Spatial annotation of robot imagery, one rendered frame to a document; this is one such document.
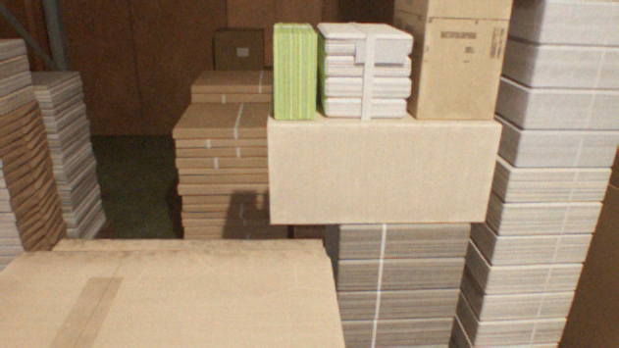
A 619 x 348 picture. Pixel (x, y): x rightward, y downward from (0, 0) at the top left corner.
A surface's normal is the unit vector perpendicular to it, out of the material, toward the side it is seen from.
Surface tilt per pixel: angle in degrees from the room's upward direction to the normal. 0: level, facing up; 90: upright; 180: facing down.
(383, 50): 90
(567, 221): 90
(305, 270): 0
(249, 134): 90
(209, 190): 90
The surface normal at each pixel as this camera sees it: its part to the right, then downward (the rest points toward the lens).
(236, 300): 0.02, -0.92
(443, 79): 0.03, 0.38
